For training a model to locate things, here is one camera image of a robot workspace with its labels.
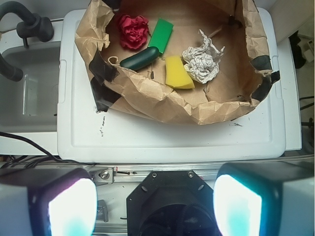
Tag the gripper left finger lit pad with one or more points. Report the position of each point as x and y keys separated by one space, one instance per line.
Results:
x=47 y=202

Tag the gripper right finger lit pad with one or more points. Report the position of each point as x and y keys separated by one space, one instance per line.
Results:
x=265 y=199

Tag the crumpled white paper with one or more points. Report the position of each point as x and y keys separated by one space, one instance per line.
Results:
x=203 y=63

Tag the crumpled red paper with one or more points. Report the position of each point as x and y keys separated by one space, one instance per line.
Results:
x=133 y=31

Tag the white plastic bin lid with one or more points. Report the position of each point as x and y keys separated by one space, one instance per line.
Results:
x=86 y=135

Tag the grey sink basin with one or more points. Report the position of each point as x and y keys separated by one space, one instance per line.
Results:
x=30 y=105

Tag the yellow sponge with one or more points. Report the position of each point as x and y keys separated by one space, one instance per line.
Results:
x=176 y=75

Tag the brown paper bag tray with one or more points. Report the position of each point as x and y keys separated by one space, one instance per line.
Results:
x=245 y=74

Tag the dark green cucumber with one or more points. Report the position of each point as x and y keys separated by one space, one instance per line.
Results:
x=141 y=59

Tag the green rectangular block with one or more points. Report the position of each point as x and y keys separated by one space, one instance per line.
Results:
x=161 y=35

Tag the aluminium rail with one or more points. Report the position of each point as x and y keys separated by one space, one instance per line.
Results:
x=206 y=170

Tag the black octagonal mount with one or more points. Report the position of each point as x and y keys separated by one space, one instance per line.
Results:
x=171 y=203

